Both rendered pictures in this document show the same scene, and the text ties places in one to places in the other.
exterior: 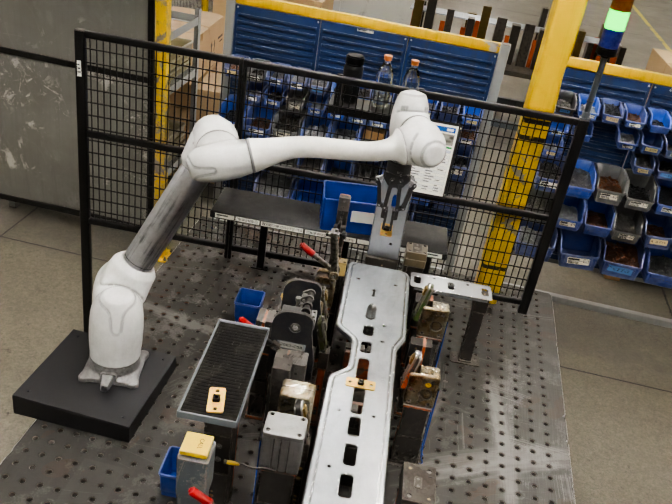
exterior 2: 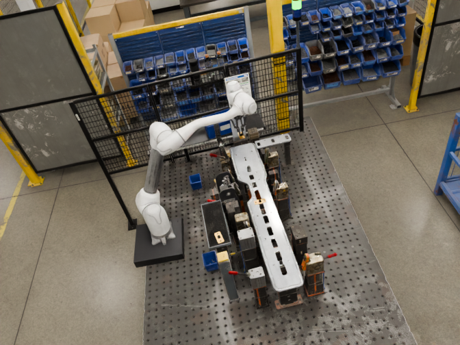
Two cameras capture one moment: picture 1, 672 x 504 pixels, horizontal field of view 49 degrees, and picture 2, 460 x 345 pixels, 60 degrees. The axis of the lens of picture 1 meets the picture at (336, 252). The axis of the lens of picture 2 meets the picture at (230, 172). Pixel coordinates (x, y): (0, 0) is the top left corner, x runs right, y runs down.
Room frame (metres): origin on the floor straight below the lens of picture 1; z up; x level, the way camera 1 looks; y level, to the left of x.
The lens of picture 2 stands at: (-0.26, 0.21, 3.10)
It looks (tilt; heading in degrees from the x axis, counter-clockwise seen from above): 43 degrees down; 355
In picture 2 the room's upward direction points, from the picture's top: 12 degrees counter-clockwise
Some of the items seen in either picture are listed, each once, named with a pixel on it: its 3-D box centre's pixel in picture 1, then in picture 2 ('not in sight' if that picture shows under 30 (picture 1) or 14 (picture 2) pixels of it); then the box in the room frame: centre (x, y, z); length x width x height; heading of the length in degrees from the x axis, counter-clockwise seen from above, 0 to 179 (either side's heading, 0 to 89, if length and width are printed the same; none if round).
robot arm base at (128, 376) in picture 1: (113, 364); (161, 232); (1.79, 0.63, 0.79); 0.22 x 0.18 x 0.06; 5
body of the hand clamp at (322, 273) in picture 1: (320, 316); (228, 176); (2.10, 0.02, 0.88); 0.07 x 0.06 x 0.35; 88
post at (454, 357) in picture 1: (473, 327); (287, 151); (2.24, -0.53, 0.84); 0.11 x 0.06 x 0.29; 88
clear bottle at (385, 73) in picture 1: (384, 81); (209, 66); (2.75, -0.07, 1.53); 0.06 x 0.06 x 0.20
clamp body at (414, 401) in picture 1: (413, 415); (282, 201); (1.69, -0.31, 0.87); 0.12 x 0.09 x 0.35; 88
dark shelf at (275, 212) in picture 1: (331, 222); (212, 133); (2.54, 0.04, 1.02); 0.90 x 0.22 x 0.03; 88
